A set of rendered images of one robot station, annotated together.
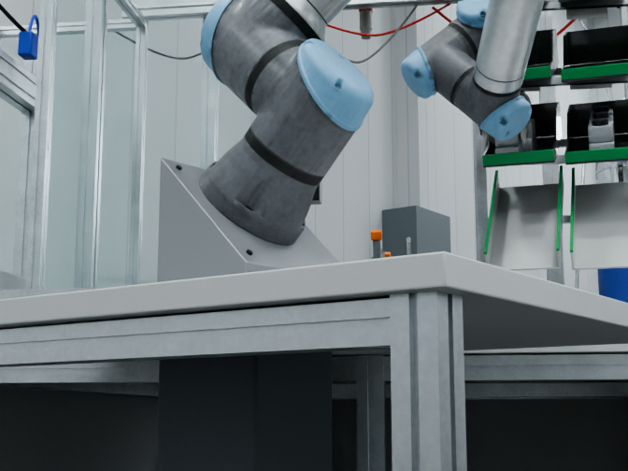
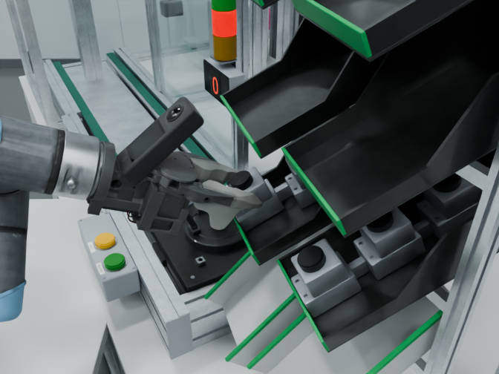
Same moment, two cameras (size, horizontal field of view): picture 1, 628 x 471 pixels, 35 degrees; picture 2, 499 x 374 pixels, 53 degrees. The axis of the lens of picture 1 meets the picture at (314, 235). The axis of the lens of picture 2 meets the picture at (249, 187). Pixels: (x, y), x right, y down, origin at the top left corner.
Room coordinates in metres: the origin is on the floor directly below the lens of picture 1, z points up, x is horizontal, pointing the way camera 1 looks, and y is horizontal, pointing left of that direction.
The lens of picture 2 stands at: (1.47, -0.81, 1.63)
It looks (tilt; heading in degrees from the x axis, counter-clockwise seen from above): 35 degrees down; 54
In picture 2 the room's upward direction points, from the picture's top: straight up
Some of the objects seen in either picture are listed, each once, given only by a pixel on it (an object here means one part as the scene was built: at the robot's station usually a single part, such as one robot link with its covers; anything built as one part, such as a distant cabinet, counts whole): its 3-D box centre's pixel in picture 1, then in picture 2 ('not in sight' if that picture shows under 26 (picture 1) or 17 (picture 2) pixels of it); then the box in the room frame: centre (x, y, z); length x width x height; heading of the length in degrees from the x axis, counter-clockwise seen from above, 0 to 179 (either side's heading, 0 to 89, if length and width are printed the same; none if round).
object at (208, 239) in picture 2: not in sight; (217, 226); (1.89, -0.13, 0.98); 0.14 x 0.14 x 0.02
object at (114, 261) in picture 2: not in sight; (114, 263); (1.68, -0.08, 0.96); 0.04 x 0.04 x 0.02
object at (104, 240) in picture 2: not in sight; (105, 242); (1.69, -0.01, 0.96); 0.04 x 0.04 x 0.02
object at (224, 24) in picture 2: not in sight; (224, 21); (2.04, 0.04, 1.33); 0.05 x 0.05 x 0.05
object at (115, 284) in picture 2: not in sight; (108, 253); (1.69, -0.01, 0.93); 0.21 x 0.07 x 0.06; 82
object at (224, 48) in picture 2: not in sight; (225, 45); (2.04, 0.04, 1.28); 0.05 x 0.05 x 0.05
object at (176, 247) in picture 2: not in sight; (218, 234); (1.89, -0.13, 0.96); 0.24 x 0.24 x 0.02; 82
